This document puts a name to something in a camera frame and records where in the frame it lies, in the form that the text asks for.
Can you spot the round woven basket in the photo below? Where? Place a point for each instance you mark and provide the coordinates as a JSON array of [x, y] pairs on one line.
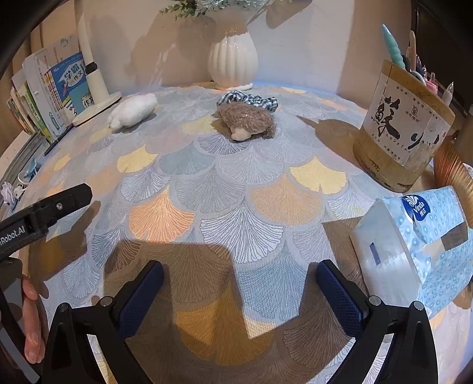
[[451, 166]]

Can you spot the person's left hand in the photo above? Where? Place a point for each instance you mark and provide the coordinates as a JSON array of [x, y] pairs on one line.
[[33, 325]]

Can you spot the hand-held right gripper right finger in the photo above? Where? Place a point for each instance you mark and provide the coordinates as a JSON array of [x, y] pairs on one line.
[[340, 295]]

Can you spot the dark television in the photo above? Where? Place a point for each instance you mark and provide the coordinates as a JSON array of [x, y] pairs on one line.
[[443, 37]]

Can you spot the bunch of pens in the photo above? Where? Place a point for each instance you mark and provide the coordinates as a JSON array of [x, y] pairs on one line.
[[393, 48]]

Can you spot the white ribbed vase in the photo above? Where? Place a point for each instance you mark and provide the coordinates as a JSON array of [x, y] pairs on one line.
[[232, 59]]

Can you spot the crumpled white paper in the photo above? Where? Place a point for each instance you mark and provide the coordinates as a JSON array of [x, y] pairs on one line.
[[8, 194]]

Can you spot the fan patterned tablecloth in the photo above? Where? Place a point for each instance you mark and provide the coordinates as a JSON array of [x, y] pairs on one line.
[[236, 206]]

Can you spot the brown hedgehog plush toy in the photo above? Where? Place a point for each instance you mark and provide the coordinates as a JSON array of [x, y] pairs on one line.
[[247, 118]]

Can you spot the black pen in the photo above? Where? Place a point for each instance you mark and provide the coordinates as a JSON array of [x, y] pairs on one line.
[[59, 139]]

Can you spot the striped scrunchie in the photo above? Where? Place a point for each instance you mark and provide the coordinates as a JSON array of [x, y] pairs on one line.
[[240, 96]]

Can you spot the white desk lamp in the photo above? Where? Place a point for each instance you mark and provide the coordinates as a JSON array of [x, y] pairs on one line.
[[98, 83]]

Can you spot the row of books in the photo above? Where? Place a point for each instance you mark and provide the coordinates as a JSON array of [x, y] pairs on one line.
[[62, 85]]

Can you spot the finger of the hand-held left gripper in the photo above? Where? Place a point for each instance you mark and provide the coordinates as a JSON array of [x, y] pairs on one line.
[[62, 205]]

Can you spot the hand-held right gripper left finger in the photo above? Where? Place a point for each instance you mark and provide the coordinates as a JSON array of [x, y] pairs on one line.
[[142, 295]]

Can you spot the bamboo pen holder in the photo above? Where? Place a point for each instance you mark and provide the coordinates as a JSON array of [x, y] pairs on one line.
[[399, 129]]

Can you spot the blue dotted tissue pack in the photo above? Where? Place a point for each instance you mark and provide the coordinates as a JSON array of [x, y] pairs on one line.
[[391, 251]]

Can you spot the white plush toy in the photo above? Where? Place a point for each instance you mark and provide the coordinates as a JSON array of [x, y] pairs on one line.
[[131, 109]]

